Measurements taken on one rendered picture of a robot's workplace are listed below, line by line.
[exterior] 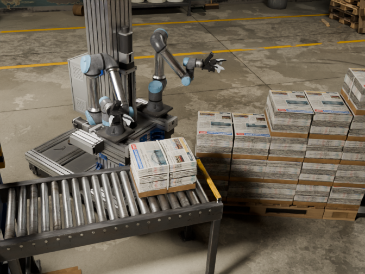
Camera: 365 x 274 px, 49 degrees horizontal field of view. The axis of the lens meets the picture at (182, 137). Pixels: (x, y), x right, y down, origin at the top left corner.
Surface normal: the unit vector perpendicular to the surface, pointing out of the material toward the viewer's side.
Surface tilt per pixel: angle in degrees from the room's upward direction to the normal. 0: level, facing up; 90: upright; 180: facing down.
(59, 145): 0
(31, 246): 90
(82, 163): 0
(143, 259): 0
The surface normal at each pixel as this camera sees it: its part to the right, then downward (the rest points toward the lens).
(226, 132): 0.06, -0.83
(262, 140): -0.04, 0.54
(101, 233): 0.29, 0.53
